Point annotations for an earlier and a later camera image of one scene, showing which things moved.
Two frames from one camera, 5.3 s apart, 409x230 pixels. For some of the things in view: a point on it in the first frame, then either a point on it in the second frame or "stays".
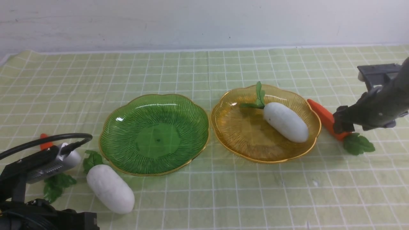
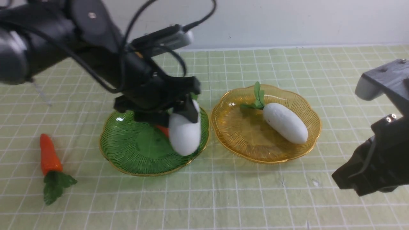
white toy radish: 108,185 to 184,134
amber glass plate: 237,118 stays
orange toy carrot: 356,143 to 165,130
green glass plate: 152,134 stays
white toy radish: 281,119 stays
